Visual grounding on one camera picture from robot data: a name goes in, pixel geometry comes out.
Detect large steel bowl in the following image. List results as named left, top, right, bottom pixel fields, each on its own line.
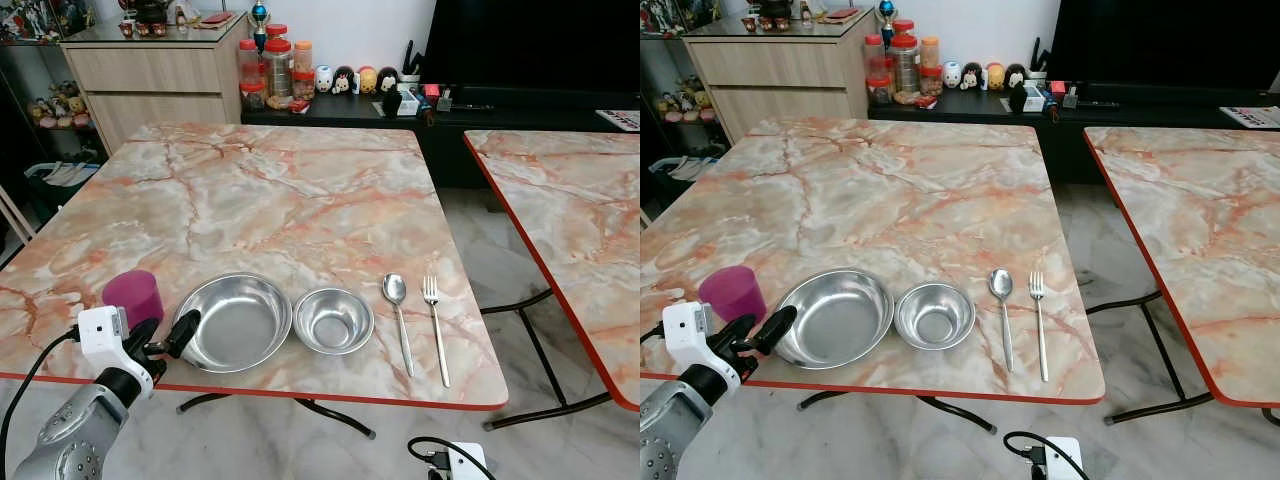
left=173, top=273, right=293, bottom=374
left=775, top=268, right=895, bottom=371

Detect purple plastic cup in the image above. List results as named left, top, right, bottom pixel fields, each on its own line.
left=698, top=265, right=767, bottom=323
left=102, top=269, right=164, bottom=323

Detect small steel bowl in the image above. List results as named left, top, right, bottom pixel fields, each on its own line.
left=894, top=283, right=976, bottom=351
left=293, top=287, right=375, bottom=356

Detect marble pattern folding table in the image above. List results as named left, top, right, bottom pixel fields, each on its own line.
left=0, top=122, right=509, bottom=441
left=1083, top=125, right=1280, bottom=426
left=463, top=128, right=641, bottom=431
left=640, top=118, right=1106, bottom=433

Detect dark storage basket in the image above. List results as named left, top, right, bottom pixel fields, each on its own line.
left=25, top=160, right=101, bottom=216
left=645, top=150, right=726, bottom=201

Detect steel spoon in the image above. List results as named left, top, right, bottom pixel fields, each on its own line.
left=989, top=268, right=1016, bottom=373
left=381, top=273, right=415, bottom=378

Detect plush toy pile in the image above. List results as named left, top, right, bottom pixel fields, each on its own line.
left=655, top=75, right=706, bottom=126
left=28, top=80, right=93, bottom=131

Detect light wooden drawer cabinet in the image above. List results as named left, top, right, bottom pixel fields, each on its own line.
left=683, top=8, right=879, bottom=146
left=58, top=12, right=251, bottom=156

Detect steel fork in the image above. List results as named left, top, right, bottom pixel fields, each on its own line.
left=422, top=276, right=452, bottom=389
left=1029, top=271, right=1050, bottom=383

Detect slim red lid snack jar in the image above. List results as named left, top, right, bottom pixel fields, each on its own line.
left=865, top=35, right=893, bottom=106
left=238, top=40, right=266, bottom=111

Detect large red lid snack jar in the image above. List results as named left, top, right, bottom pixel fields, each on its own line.
left=263, top=38, right=294, bottom=106
left=890, top=34, right=921, bottom=104

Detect orange lid snack jar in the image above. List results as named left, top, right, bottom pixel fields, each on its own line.
left=920, top=36, right=943, bottom=96
left=293, top=40, right=315, bottom=99

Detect black television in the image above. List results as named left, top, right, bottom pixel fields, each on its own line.
left=1045, top=0, right=1280, bottom=86
left=420, top=0, right=641, bottom=93

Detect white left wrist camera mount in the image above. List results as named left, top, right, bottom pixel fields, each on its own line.
left=77, top=306, right=129, bottom=373
left=664, top=302, right=717, bottom=367

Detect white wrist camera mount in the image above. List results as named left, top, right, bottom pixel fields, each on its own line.
left=1040, top=436, right=1084, bottom=480
left=77, top=306, right=129, bottom=373
left=445, top=442, right=489, bottom=480
left=664, top=302, right=717, bottom=367

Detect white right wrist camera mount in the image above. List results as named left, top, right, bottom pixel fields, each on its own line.
left=1040, top=436, right=1084, bottom=480
left=445, top=442, right=489, bottom=480

